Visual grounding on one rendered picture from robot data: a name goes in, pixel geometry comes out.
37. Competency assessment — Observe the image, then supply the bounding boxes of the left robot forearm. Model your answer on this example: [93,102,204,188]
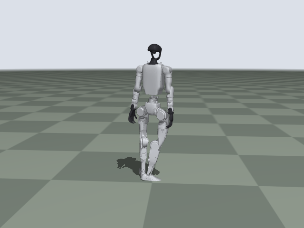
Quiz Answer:
[131,89,140,109]

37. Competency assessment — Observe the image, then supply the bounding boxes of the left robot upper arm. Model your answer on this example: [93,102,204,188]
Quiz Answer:
[134,65,143,92]

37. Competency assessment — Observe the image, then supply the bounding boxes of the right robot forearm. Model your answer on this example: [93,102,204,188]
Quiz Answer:
[166,87,174,112]

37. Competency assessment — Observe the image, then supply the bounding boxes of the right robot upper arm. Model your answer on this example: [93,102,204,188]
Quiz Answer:
[162,66,172,94]

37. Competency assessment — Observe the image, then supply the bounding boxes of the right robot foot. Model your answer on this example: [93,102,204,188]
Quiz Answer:
[141,173,161,181]

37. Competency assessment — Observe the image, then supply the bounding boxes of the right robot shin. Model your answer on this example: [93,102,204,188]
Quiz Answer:
[147,142,161,176]

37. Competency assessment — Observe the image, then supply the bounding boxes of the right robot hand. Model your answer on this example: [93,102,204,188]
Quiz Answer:
[166,108,174,128]

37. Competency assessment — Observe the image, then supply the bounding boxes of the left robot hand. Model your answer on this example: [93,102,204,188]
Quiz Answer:
[128,104,137,123]

